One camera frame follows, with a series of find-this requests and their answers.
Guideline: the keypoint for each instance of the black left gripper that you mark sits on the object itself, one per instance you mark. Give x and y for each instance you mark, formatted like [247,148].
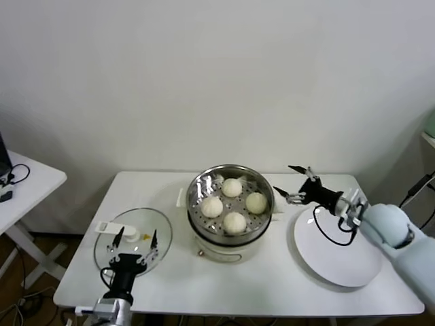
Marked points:
[127,266]

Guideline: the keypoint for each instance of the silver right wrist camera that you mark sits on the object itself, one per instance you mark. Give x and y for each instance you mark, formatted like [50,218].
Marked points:
[357,207]

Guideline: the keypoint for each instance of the small black device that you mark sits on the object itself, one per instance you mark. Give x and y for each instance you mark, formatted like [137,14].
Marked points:
[6,195]

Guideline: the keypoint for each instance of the pale green appliance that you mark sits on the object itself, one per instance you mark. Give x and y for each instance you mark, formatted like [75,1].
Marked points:
[431,122]

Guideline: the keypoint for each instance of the cream electric cooking pot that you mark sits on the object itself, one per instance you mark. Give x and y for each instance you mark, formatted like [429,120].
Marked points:
[231,253]

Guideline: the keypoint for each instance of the dark laptop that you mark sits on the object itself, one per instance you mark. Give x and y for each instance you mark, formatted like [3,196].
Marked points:
[4,153]

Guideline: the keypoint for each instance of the small white adapter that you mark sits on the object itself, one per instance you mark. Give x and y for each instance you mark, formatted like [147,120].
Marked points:
[4,187]

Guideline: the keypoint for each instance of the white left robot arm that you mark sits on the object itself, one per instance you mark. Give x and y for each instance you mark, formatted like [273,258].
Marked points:
[117,312]

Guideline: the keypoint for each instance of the white oval plate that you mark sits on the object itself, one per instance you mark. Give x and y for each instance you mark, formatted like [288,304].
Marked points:
[340,265]

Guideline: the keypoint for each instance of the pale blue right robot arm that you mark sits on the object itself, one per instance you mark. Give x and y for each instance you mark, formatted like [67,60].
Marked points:
[387,224]

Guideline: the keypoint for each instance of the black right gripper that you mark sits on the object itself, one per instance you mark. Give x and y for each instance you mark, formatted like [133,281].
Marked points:
[323,197]

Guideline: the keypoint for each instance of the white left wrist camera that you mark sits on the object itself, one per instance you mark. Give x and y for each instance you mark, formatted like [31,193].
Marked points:
[102,307]

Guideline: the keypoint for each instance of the perforated stainless steamer basket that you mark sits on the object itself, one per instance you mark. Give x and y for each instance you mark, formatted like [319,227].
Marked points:
[204,183]

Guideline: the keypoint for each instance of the white side table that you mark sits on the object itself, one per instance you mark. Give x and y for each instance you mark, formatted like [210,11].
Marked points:
[34,190]
[430,140]

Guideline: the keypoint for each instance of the white steamed baozi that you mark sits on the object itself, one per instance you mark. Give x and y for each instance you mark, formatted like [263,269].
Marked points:
[234,222]
[256,202]
[211,207]
[231,187]

